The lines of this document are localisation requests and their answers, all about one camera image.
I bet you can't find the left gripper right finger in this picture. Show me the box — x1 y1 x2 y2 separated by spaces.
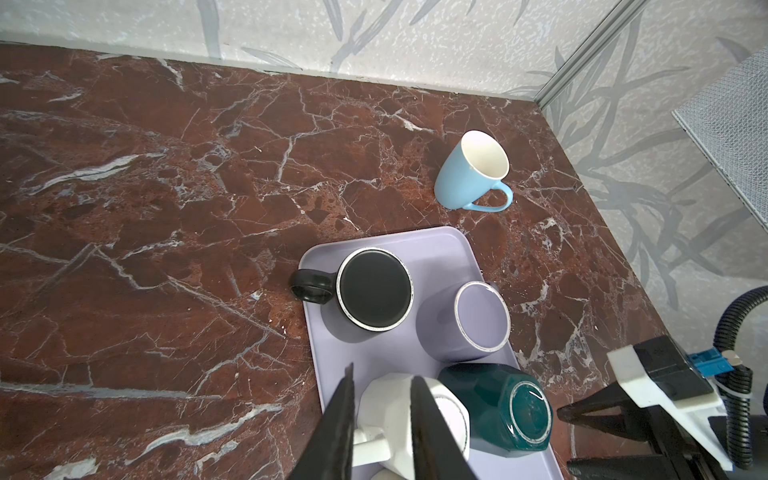
410 376 477 480

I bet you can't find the black enamel mug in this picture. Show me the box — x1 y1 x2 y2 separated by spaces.
289 247 414 337

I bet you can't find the lavender plastic tray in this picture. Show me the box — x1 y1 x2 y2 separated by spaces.
298 226 565 480

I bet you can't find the white wire mesh basket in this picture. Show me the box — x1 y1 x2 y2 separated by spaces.
672 49 767 227

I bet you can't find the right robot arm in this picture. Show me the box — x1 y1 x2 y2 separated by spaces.
557 286 767 479

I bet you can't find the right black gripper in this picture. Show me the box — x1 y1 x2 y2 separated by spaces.
557 382 720 480

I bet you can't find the lavender mug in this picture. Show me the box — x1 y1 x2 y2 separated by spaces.
416 281 511 363

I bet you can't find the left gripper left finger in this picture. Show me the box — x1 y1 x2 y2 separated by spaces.
288 363 355 480

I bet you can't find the dark green mug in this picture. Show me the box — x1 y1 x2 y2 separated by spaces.
438 363 553 458

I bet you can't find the light blue mug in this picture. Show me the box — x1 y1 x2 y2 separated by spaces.
434 130 514 213

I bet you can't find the white faceted mug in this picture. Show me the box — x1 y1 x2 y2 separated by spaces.
352 373 470 479

